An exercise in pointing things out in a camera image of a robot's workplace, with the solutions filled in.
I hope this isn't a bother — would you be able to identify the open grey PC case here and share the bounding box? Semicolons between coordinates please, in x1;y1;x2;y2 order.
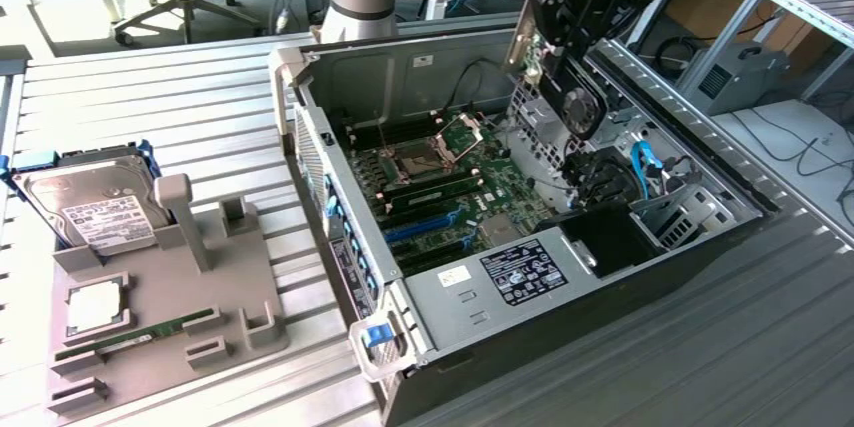
268;7;784;427

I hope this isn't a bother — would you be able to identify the silver disk bay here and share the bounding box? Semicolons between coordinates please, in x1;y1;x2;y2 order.
630;185;736;252

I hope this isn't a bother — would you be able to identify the grey vented box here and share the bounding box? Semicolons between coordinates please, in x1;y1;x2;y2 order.
693;40;793;117

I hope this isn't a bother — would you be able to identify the aluminium frame rack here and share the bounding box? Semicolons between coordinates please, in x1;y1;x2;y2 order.
673;0;854;103

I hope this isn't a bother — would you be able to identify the metal socket cover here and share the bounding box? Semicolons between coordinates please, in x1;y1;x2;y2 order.
433;114;489;166

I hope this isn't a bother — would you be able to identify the grey parts rack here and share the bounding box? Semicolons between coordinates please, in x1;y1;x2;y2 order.
45;172;293;417

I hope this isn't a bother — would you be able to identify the silver hard disk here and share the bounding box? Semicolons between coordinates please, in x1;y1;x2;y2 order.
13;154;162;256

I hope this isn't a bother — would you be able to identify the black wire bundle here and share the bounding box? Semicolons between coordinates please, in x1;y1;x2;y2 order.
562;146;636;209

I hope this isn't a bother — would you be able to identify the silver chipset heatsink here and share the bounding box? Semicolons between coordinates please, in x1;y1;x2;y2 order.
480;214;526;244

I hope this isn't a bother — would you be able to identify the silver CPU chip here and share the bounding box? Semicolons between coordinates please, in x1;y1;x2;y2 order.
65;280;130;336

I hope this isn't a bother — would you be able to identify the long black expansion slot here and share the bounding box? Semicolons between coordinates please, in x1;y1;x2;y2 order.
381;199;470;229

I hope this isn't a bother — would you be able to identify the green motherboard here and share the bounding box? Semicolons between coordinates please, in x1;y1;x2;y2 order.
344;114;576;278

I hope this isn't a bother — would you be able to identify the blue flat wire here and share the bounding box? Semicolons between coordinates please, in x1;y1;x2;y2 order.
630;139;669;203

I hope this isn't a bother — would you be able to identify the short black expansion slot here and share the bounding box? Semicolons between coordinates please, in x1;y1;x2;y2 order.
392;239;468;263

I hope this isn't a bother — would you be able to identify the black labelled RAM stick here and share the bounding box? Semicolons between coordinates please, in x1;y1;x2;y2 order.
385;184;484;213

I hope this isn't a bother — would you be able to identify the blue card retainer strip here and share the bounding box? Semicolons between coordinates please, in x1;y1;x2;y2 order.
322;174;388;301

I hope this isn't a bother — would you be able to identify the blue disk caddy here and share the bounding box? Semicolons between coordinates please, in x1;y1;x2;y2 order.
0;139;159;248

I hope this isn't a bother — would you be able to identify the black office chair base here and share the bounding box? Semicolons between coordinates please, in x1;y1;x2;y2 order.
110;0;266;47

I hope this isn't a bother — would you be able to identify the black cable coil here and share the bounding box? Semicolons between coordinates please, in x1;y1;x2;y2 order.
656;35;713;73

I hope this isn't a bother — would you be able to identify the black looped wire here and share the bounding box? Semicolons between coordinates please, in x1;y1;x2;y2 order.
450;60;509;109

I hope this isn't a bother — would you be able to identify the graphics card with black fan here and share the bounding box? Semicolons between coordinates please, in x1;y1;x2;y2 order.
504;9;613;142

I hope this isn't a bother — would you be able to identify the grey power supply with label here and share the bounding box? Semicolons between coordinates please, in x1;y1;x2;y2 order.
398;226;600;354

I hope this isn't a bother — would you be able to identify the CPU socket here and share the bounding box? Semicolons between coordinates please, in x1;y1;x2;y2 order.
390;144;456;186

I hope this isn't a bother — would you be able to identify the thin metal locking lever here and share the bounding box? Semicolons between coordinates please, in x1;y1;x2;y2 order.
376;109;396;156

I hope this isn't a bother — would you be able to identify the blue expansion slot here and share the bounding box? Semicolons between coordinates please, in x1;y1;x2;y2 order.
384;211;462;243

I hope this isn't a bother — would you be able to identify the green RAM stick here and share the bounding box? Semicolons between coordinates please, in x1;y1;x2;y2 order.
54;307;219;362

